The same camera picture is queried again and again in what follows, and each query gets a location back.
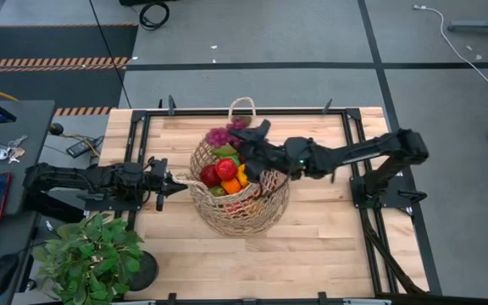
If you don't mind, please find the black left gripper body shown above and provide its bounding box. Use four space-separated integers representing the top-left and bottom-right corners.
141 157 172 200

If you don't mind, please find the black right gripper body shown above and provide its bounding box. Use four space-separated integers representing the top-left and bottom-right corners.
239 134 296 184

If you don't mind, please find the purple grape bunch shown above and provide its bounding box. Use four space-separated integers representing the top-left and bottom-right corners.
205 117 252 149

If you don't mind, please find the yellow bell pepper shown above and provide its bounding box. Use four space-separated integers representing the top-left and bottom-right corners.
236 164 251 189

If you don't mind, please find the open-weave wicker basket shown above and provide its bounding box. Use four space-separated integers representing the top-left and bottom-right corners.
171 96 291 232

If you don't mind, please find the orange fruit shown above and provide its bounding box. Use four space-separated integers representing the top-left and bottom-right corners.
220 177 243 196

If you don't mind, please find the black plant pot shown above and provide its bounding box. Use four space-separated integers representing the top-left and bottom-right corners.
125 250 160 292

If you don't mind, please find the black power adapter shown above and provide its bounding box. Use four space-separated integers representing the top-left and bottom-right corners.
65 137 97 159

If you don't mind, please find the green leafy plant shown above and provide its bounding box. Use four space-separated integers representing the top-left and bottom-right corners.
31 213 144 305

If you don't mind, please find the black side desk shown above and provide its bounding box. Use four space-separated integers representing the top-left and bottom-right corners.
0 99 57 305

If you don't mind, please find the bunch of metal keys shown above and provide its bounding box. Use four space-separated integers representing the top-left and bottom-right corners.
6 134 29 164

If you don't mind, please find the black hazard-striped floor mat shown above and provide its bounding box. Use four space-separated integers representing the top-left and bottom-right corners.
0 23 140 118

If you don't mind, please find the black computer mouse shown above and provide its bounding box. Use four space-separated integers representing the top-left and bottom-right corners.
0 252 20 298

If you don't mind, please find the grey desk foot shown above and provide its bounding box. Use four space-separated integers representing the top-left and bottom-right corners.
446 0 488 35

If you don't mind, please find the black metal table frame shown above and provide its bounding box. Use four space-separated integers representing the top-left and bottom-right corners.
123 108 402 305

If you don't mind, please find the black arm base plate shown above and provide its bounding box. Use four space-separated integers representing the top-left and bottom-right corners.
351 175 428 209
83 186 144 212

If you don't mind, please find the coiled black cable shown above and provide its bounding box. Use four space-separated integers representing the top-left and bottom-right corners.
138 1 171 32

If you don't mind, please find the black cable sleeve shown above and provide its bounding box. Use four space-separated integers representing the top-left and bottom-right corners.
360 207 430 297

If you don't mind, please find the white floor cable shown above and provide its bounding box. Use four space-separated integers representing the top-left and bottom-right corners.
412 3 488 87

